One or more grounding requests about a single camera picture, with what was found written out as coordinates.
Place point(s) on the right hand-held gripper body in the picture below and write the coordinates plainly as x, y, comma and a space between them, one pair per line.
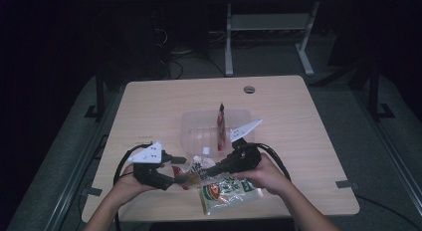
244, 154

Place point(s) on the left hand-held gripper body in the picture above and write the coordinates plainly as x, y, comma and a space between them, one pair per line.
147, 171

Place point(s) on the white orange spouted pouch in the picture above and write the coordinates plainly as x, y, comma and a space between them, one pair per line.
199, 166

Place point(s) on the red snack packet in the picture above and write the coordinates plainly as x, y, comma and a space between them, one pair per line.
221, 131

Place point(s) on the clear plastic container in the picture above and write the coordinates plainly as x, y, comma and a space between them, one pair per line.
199, 128

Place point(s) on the person's left hand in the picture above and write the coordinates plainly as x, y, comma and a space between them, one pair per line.
127, 187

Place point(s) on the person's right hand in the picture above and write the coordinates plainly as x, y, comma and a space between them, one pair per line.
268, 178

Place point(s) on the green white snack packet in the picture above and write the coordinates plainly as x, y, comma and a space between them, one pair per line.
229, 194

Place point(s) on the grey tape strip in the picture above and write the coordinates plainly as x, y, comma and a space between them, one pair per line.
346, 184
92, 191

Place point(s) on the grey round table grommet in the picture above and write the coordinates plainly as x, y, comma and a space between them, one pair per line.
249, 89

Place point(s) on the black metal stand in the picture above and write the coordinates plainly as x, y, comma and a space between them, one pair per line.
99, 91
375, 91

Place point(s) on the grey metal floor rail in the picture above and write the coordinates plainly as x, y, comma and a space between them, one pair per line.
391, 151
76, 168

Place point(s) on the white metal table frame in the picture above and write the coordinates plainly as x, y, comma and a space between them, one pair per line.
268, 22

